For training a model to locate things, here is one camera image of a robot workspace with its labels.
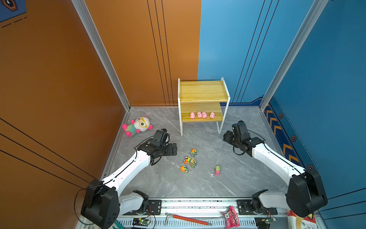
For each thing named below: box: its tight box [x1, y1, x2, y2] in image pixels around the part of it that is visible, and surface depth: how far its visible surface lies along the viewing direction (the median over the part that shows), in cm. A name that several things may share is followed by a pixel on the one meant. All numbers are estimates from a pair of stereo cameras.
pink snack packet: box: [221, 205, 241, 229], surface depth 71 cm
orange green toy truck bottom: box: [179, 165, 189, 174], surface depth 86 cm
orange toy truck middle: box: [183, 156, 192, 165], surface depth 89 cm
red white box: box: [286, 209, 317, 229], surface depth 67 cm
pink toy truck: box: [214, 165, 221, 177], surface depth 85 cm
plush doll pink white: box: [122, 115, 153, 138], surface depth 102 cm
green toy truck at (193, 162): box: [190, 158, 197, 169], surface depth 89 cm
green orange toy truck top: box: [191, 148, 198, 157], surface depth 93 cm
